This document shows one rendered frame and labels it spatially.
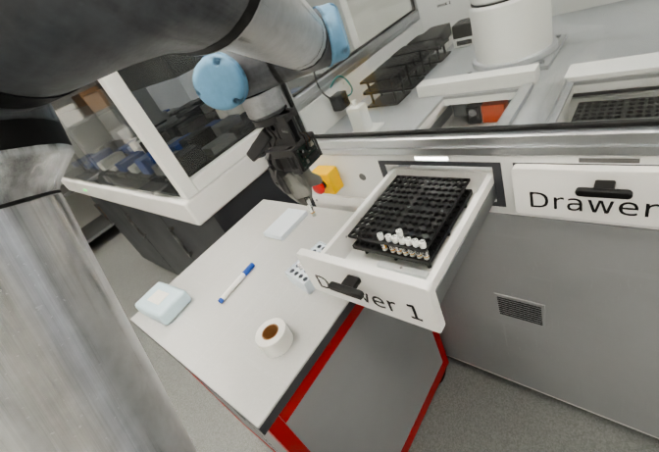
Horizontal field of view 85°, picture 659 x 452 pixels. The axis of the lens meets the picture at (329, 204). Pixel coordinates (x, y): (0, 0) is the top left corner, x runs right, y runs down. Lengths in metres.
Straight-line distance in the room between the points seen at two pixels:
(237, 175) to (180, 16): 1.24
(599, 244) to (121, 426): 0.81
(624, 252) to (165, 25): 0.83
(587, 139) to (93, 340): 0.70
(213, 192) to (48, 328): 1.16
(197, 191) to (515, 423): 1.30
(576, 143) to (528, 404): 0.98
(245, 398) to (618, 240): 0.76
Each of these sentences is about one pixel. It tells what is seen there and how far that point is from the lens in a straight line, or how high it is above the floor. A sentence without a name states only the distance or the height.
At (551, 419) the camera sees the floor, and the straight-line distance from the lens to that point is 1.48.
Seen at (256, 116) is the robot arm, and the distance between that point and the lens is 0.66.
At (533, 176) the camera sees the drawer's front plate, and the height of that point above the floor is 0.91.
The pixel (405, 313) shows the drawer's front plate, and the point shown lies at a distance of 0.65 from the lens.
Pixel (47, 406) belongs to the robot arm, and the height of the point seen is 1.23.
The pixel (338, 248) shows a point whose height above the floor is 0.87.
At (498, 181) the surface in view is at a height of 0.88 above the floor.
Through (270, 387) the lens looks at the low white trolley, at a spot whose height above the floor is 0.76.
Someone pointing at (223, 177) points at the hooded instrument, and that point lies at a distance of 1.38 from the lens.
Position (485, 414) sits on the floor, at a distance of 1.48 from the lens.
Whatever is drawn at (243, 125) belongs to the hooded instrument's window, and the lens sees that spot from 1.45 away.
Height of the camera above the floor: 1.34
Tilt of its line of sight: 31 degrees down
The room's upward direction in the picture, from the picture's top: 25 degrees counter-clockwise
